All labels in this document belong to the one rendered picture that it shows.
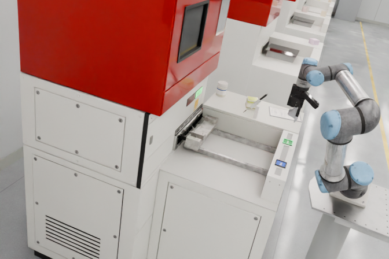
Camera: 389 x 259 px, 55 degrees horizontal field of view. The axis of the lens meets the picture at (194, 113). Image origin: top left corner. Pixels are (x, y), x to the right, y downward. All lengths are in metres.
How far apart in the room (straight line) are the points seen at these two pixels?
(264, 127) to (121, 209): 0.99
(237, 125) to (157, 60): 1.02
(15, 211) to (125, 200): 1.23
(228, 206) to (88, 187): 0.71
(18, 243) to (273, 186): 1.68
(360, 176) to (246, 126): 0.78
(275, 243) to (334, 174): 1.23
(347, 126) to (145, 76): 0.84
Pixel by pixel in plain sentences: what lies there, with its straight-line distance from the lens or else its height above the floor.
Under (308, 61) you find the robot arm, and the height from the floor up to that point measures 1.45.
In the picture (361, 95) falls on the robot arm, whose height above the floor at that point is 1.44.
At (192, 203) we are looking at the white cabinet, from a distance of 2.02.
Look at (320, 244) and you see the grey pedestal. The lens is 2.34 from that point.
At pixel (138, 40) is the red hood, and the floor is 1.53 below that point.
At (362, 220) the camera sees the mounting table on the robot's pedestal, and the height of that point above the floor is 0.82.
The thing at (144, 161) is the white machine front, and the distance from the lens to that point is 1.74.
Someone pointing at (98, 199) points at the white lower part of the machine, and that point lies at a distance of 2.02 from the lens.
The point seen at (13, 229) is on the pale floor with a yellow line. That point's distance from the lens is 2.87.
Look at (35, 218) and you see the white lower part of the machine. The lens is 2.41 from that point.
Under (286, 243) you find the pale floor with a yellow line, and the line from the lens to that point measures 3.02.
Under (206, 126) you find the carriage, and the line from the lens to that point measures 2.34.
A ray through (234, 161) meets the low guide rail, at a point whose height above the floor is 0.84.
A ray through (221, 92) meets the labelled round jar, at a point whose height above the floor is 1.00.
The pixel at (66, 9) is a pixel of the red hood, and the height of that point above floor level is 1.58.
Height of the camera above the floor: 1.95
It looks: 26 degrees down
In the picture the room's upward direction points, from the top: 10 degrees clockwise
